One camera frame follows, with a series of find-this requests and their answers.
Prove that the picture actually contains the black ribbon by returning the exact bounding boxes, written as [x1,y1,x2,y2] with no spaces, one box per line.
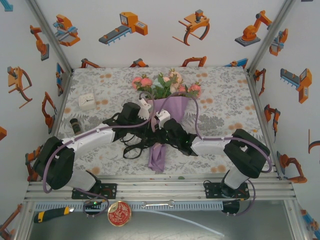
[121,129,166,161]

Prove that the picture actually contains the purple wrapping paper sheet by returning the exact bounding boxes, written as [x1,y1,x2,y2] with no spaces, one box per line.
[146,96,192,173]

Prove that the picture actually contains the fake flower bouquet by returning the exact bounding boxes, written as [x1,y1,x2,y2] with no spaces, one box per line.
[131,68,203,101]

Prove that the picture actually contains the small white clock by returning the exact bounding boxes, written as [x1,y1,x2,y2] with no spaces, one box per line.
[78,93,98,111]

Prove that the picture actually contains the small dark bottle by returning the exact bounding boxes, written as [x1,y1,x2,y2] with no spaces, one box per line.
[69,118,83,135]

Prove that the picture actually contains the floral printed tablecloth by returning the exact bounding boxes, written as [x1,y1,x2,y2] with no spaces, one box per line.
[59,66,266,176]

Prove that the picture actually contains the silver wrench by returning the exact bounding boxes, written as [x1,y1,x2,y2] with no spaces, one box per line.
[140,199,176,209]

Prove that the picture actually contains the red gold round tin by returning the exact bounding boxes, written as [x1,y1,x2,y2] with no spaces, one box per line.
[107,200,132,228]

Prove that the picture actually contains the thin white plastic tube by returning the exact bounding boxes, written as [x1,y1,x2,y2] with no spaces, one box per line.
[147,209,226,237]

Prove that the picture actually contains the yellow black utility knife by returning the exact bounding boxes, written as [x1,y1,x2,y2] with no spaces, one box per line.
[33,206,75,224]

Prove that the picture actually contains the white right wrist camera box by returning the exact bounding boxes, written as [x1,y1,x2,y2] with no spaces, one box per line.
[154,109,172,125]

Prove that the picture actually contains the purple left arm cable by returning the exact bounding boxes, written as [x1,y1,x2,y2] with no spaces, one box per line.
[41,91,157,218]

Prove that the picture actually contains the aluminium table frame rails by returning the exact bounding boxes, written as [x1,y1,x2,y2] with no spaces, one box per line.
[23,174,297,202]

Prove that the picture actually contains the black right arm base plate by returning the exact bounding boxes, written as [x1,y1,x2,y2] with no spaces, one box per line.
[204,182,250,200]

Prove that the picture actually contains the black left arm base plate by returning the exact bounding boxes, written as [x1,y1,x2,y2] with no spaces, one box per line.
[71,183,118,200]

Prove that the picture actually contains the grey slotted cable duct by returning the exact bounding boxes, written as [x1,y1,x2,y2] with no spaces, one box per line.
[34,201,224,211]

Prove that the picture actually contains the black cable holder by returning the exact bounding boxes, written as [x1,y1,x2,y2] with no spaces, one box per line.
[221,200,241,217]

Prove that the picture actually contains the aluminium frame post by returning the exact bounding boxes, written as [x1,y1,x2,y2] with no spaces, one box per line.
[24,0,75,76]
[246,0,297,73]

